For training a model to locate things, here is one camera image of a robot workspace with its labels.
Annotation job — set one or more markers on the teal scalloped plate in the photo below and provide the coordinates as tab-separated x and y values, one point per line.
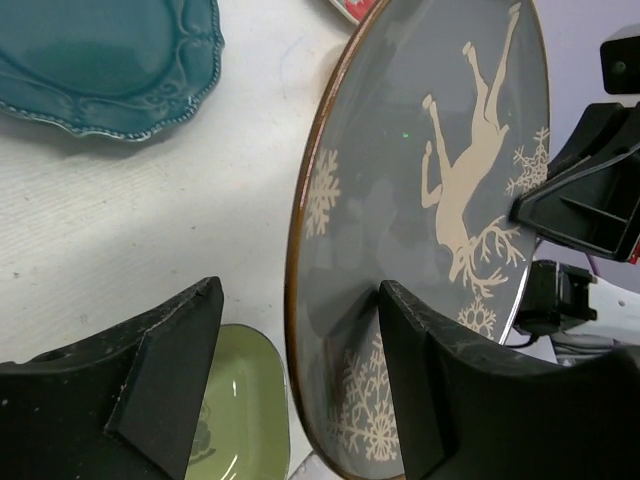
125	70

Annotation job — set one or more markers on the green square panda dish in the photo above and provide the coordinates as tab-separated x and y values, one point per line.
243	427

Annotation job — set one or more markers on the grey reindeer plate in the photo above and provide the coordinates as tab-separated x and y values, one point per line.
434	119

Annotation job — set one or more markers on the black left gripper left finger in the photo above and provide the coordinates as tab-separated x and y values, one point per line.
121	404

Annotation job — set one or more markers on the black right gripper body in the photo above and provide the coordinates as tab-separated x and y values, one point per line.
620	75

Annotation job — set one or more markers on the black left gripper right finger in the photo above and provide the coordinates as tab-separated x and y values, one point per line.
470	408

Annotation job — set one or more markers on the red and teal floral plate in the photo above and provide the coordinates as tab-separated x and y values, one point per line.
352	10

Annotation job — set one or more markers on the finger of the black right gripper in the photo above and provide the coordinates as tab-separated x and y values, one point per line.
592	207

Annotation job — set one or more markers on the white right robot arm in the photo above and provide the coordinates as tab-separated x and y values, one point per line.
581	313

